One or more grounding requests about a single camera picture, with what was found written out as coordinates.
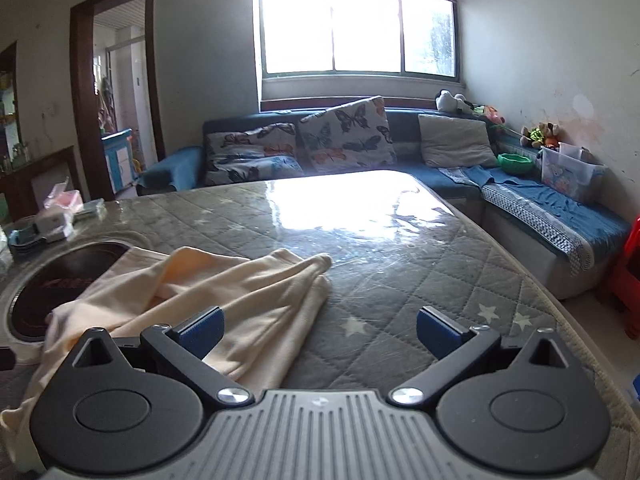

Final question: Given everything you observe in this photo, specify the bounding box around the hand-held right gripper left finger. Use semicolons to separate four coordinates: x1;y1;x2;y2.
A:
70;306;253;407

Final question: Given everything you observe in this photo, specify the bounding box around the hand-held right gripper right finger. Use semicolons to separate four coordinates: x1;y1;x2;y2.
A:
390;306;572;407

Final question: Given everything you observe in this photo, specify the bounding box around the cream cloth garment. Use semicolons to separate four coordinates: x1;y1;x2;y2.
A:
0;246;334;461

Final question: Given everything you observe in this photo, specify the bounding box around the black round induction cooktop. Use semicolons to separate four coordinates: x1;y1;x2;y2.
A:
9;242;137;344

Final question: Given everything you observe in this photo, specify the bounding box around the blue patterned sofa cover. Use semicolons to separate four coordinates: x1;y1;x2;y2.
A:
440;164;632;277

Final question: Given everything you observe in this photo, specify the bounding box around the green packet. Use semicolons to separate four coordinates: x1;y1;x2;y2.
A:
75;200;107;222

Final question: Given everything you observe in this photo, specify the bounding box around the butterfly print pillow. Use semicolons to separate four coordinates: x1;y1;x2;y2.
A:
205;122;300;162
298;95;397;174
204;154;305;187

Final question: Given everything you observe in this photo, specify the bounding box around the white tissue box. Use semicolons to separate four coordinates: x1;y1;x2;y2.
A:
34;210;74;239

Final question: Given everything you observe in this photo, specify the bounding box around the green plastic bowl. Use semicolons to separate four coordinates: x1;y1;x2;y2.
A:
497;152;535;176

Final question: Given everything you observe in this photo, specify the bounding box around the blue toy cabinet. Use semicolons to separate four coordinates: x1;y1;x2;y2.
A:
101;128;139;194

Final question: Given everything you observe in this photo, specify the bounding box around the dark tray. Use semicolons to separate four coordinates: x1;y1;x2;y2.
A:
7;227;67;262

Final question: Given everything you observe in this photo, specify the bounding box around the plain grey pillow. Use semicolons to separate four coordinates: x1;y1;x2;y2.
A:
417;113;499;169

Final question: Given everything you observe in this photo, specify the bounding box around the pink tissue pack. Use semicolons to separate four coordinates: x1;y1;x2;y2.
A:
44;180;84;212

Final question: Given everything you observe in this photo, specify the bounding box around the red plastic stool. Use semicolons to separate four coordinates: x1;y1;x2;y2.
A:
602;215;640;342

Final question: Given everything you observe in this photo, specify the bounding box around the clear plastic storage box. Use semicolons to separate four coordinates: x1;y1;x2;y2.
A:
539;142;609;204

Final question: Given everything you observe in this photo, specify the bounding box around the blue corner sofa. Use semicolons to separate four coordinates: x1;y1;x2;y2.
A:
136;105;633;302

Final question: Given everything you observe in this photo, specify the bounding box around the pink plush toy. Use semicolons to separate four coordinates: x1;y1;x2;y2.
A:
472;105;507;127

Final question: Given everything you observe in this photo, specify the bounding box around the brown plush toy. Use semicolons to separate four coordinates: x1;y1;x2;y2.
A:
520;121;562;150

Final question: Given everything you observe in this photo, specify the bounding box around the dark wooden sideboard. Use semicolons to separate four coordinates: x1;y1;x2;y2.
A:
0;145;84;227

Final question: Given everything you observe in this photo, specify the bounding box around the white plush toy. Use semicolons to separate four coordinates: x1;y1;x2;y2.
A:
435;89;474;115

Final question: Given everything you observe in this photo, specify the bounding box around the large window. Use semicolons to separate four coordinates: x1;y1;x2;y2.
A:
252;0;461;82

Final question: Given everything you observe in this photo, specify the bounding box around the dark wooden door frame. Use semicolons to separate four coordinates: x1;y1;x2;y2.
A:
70;0;167;202

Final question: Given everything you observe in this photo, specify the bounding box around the wooden wall shelf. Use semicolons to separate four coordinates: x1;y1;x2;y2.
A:
0;40;24;171

